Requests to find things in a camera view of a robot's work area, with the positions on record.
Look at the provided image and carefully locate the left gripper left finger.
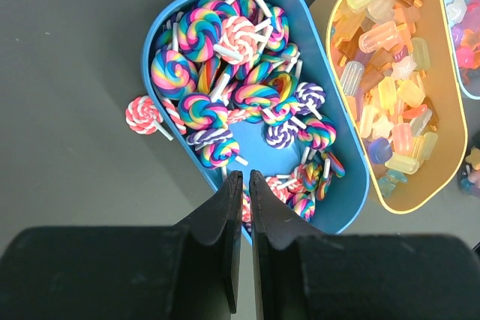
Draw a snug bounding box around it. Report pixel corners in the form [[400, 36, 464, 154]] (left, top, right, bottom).
[[1, 171, 243, 319]]

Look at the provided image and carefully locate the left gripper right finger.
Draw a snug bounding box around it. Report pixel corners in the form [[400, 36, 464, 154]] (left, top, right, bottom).
[[249, 170, 479, 319]]

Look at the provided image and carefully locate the clear plastic jar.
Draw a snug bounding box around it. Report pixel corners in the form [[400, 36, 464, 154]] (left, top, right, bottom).
[[457, 146, 479, 198]]

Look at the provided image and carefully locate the yellow tray of popsicle candies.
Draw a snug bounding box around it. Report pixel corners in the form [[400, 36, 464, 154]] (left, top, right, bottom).
[[310, 0, 467, 214]]

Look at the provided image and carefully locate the stray pink lollipop candy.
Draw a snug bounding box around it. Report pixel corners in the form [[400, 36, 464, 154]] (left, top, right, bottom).
[[125, 95, 173, 141]]

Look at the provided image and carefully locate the blue tray of lollipops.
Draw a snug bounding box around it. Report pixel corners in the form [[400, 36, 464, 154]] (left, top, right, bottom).
[[140, 0, 370, 234]]

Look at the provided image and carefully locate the light blue tray of gummies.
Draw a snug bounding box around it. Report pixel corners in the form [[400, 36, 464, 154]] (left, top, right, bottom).
[[444, 0, 479, 100]]

